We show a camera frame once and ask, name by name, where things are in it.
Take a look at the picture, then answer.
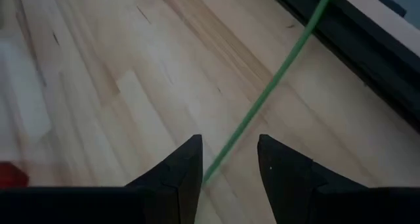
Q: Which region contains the red glass vase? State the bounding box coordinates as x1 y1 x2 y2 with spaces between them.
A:
0 161 30 189

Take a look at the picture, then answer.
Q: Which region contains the black aluminium table frame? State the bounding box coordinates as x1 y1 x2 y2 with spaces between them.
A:
262 0 420 135

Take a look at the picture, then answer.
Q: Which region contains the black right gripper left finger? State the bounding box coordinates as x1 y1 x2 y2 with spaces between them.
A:
0 133 203 224

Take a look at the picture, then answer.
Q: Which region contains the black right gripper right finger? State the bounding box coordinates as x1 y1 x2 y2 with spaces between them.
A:
257 133 420 224

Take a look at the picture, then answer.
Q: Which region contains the blue artificial flower sprig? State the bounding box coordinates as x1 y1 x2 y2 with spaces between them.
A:
201 0 336 187

